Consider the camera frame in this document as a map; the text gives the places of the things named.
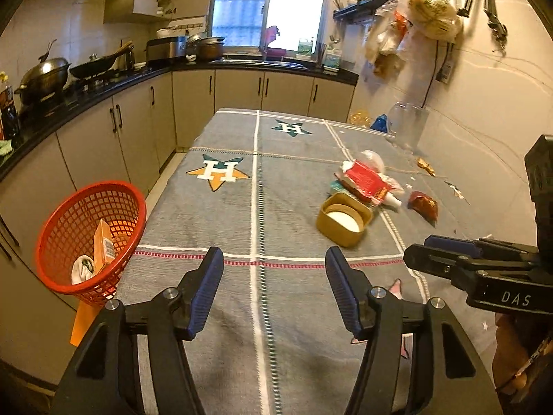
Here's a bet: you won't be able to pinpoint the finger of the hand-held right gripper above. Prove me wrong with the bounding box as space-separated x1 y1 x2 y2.
403 244 537 289
424 234 540 265

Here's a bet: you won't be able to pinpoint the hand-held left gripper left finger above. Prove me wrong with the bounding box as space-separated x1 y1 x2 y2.
51 246 225 415

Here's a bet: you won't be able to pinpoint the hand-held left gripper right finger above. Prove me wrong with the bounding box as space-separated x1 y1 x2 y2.
325 246 504 415

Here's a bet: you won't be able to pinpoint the small orange box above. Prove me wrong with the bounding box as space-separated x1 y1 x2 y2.
92 218 118 276

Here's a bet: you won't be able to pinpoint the clear plastic bag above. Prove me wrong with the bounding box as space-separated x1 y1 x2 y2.
360 149 386 174

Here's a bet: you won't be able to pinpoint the red plastic mesh basket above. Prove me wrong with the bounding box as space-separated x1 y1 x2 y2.
35 181 148 308

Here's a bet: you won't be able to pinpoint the person's right hand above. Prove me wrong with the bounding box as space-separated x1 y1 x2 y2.
493 311 547 395

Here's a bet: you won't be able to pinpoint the dark red sauce packet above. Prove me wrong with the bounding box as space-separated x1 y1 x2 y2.
407 190 440 226

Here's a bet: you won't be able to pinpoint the tan round container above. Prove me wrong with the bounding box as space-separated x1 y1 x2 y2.
315 192 373 248

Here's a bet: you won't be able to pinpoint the red flat packet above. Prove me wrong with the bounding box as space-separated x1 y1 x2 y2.
335 160 404 206

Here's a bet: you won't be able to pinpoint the orange plastic panel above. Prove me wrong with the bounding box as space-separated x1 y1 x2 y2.
69 302 103 347

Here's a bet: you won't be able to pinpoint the white crumpled wrapper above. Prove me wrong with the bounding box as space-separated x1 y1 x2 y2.
71 255 96 286

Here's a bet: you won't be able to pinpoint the grey star-print tablecloth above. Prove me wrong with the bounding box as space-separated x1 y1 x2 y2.
114 108 541 415

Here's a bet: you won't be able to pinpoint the beige base cabinets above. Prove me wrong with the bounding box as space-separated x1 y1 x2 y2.
0 68 357 381

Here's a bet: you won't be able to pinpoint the clear bag of dried noodles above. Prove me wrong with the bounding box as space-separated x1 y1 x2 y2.
405 0 466 45

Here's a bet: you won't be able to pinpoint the gas stove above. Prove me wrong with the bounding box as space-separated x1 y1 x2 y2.
64 67 145 93

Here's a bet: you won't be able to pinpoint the stacked metal pots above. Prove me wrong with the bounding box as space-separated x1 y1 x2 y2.
186 34 226 62

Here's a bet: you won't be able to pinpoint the steel rice cooker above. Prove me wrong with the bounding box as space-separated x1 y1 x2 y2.
146 36 188 62

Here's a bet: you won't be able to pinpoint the steel kettle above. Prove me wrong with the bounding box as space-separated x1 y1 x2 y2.
116 47 135 72

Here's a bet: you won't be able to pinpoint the black frying pan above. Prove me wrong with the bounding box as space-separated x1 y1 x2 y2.
69 41 135 80

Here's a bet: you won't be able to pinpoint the lidded steel wok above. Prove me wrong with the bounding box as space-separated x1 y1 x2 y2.
14 39 73 105

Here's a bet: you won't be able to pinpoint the kitchen window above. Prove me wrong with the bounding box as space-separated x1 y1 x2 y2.
211 0 336 49

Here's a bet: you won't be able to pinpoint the black power plug cable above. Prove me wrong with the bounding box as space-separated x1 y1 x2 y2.
421 39 455 110

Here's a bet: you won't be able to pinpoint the black hanging straps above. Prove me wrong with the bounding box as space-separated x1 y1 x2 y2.
432 0 509 55

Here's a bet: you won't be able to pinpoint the black wall shelf rack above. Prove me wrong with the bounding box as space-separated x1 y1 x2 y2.
332 0 399 23

